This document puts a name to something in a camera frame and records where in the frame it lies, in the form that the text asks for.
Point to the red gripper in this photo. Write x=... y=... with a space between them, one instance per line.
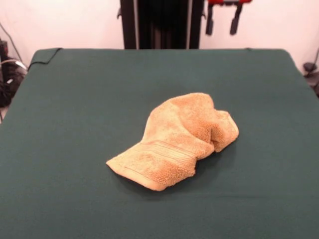
x=216 y=2

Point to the tan terry towel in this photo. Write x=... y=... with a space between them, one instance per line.
x=174 y=129

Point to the small black adapter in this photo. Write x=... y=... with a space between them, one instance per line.
x=309 y=67

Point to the black equipment piece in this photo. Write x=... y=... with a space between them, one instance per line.
x=315 y=85

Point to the dark green table cloth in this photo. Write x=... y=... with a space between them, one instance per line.
x=74 y=124

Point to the black electronic device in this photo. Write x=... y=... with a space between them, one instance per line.
x=3 y=49

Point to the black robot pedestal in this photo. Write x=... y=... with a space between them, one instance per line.
x=162 y=25

